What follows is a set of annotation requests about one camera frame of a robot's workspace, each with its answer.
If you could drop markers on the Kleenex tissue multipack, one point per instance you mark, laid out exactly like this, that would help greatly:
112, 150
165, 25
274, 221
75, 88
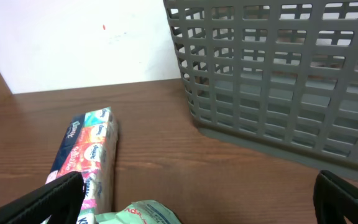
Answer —
89, 147

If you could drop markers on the mint green wipes packet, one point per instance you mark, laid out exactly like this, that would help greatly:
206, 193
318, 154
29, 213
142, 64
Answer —
141, 212

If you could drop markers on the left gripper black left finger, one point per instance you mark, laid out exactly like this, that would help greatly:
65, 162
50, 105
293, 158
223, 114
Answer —
58, 201

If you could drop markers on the grey plastic lattice basket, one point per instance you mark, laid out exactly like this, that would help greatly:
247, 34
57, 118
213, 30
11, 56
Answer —
277, 76

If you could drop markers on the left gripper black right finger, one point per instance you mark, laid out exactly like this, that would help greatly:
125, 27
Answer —
335, 200

